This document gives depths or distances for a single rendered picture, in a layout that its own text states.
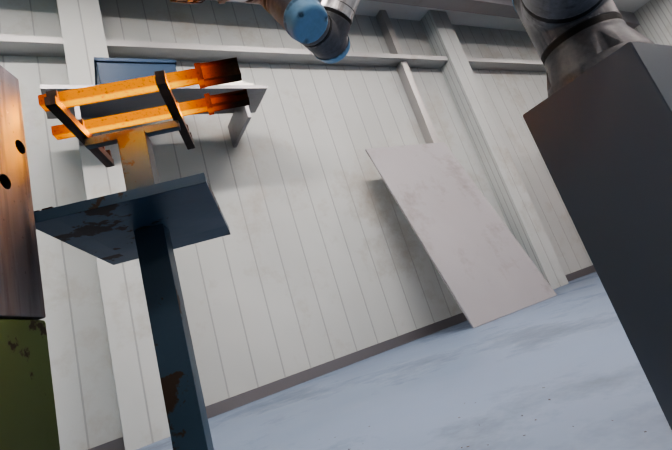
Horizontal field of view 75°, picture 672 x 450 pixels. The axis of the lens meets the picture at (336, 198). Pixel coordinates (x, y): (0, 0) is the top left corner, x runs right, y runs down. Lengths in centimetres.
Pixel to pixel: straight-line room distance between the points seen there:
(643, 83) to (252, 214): 330
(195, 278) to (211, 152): 111
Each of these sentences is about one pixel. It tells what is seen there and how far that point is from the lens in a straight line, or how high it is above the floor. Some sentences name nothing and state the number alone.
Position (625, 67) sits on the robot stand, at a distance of 86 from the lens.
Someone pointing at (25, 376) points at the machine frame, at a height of 39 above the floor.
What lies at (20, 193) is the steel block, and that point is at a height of 67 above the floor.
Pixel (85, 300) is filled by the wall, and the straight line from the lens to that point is 349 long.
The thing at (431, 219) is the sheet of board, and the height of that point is 95.
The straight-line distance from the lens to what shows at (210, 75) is 102.
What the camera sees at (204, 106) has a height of 90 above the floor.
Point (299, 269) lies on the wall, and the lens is 379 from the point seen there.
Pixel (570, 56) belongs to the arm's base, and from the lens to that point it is 94.
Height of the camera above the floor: 32
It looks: 16 degrees up
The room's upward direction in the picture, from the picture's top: 18 degrees counter-clockwise
